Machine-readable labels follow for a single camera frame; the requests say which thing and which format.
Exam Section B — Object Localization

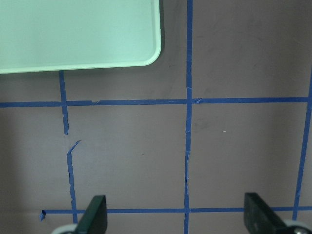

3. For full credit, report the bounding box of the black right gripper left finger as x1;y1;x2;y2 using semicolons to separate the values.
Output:
74;195;108;234

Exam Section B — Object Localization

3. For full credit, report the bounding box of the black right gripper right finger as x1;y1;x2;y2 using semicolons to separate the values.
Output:
244;193;287;234

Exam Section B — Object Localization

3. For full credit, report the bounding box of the mint green plastic tray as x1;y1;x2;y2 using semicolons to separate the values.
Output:
0;0;161;74

